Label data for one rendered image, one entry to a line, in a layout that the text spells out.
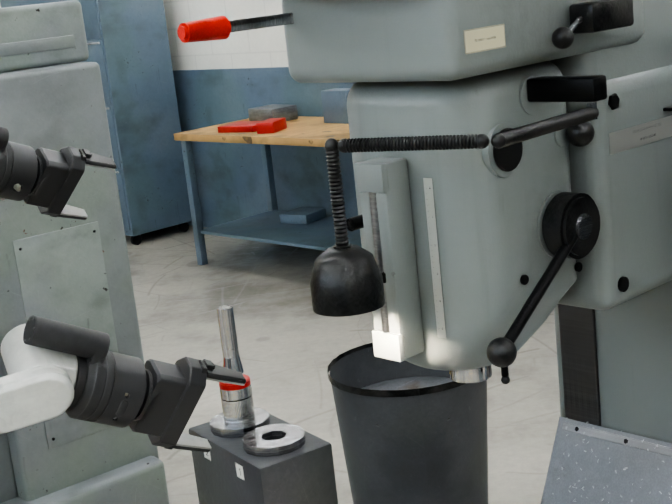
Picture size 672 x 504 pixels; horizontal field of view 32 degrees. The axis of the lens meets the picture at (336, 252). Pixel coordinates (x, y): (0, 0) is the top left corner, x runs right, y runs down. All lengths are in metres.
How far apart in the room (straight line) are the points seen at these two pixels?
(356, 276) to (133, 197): 7.47
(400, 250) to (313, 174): 6.69
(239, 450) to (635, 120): 0.74
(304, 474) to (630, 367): 0.48
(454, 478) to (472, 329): 2.16
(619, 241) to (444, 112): 0.28
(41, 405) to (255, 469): 0.38
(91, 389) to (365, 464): 2.03
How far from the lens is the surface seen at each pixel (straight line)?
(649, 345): 1.65
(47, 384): 1.36
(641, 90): 1.35
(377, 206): 1.19
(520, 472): 4.18
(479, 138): 1.05
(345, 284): 1.11
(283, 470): 1.64
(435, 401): 3.24
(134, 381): 1.43
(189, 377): 1.46
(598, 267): 1.32
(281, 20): 1.23
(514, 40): 1.17
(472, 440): 3.37
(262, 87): 8.13
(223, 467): 1.73
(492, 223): 1.19
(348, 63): 1.19
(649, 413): 1.69
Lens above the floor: 1.73
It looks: 13 degrees down
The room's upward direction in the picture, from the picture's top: 6 degrees counter-clockwise
